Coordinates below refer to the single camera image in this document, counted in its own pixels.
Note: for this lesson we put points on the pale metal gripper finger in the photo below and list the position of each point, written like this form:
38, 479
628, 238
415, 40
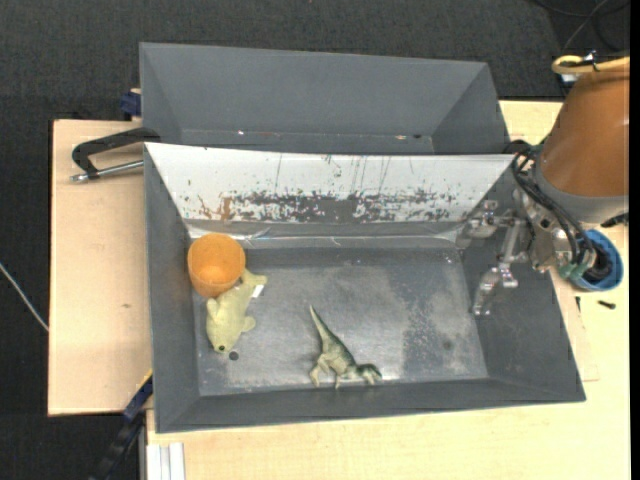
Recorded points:
487, 218
500, 277

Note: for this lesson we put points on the small black screw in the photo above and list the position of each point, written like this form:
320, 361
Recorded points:
608, 305

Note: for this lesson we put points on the grey metal bin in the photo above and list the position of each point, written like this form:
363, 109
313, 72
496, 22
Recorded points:
350, 308

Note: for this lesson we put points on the green toy dinosaur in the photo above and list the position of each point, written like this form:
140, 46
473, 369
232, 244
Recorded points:
337, 358

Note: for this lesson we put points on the pale yellow plush fish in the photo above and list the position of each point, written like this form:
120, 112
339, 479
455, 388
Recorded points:
230, 315

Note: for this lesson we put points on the orange cup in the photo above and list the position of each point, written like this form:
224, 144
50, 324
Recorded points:
215, 265

